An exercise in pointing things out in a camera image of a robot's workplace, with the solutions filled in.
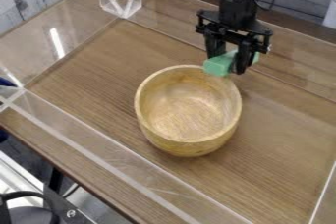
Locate grey metal bracket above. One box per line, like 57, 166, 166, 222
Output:
43, 187, 98, 224

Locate brown wooden bowl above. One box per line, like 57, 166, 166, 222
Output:
134, 65, 243, 157

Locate green rectangular block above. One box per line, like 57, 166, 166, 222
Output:
203, 49, 262, 79

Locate clear acrylic enclosure wall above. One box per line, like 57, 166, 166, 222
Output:
0, 0, 336, 224

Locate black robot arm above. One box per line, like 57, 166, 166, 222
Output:
197, 0, 274, 77

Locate blue object at edge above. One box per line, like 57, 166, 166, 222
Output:
0, 77, 17, 87

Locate black cable loop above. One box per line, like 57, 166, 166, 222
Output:
0, 190, 61, 224

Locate black table leg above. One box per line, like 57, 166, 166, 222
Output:
49, 168, 65, 194

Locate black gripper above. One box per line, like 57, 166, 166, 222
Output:
197, 0, 274, 75

